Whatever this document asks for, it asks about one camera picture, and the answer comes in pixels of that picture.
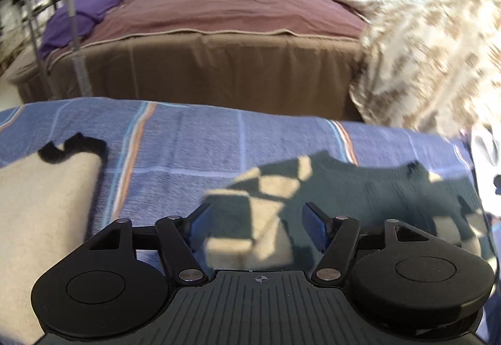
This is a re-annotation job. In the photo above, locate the dark green checkered sweater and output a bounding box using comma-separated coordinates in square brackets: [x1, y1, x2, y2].
[205, 151, 496, 272]

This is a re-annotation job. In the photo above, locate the blue plaid bed sheet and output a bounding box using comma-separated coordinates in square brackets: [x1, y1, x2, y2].
[0, 95, 494, 345]

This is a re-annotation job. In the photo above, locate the cream garment with black trim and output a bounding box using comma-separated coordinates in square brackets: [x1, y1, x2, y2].
[1, 133, 107, 344]

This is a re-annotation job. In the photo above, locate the white quilt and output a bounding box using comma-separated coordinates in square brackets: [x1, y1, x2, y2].
[470, 123, 500, 218]

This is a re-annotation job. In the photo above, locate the brown bed with mauve cover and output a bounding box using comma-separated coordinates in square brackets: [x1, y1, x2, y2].
[5, 0, 371, 123]

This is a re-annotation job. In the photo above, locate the beige patterned pillow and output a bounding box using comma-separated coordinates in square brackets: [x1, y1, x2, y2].
[335, 0, 500, 137]

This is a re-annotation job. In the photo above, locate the purple blanket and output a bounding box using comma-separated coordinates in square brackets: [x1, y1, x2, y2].
[39, 0, 122, 60]

